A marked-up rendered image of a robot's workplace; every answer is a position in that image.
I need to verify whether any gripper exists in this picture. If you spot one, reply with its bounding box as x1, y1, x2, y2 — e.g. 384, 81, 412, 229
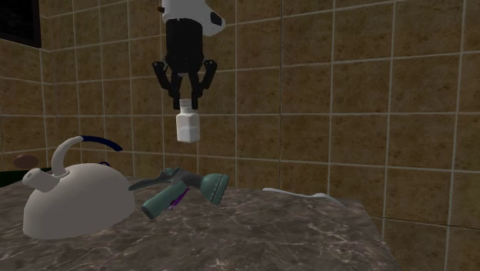
152, 18, 218, 111

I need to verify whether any white plastic bottle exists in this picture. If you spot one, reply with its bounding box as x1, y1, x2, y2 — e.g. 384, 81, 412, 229
175, 99, 202, 144

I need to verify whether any white spoon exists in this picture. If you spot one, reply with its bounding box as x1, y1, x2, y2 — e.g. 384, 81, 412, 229
262, 187, 348, 209

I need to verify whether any brown round object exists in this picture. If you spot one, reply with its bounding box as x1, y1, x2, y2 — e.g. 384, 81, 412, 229
12, 153, 40, 170

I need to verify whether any teal hose spray nozzle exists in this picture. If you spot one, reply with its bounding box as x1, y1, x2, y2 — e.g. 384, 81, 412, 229
128, 167, 231, 221

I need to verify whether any white kettle with blue handle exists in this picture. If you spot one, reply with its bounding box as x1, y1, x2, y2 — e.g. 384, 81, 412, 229
22, 135, 137, 241

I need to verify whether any dark wall window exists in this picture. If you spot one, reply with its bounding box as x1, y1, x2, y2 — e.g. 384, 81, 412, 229
0, 0, 42, 49

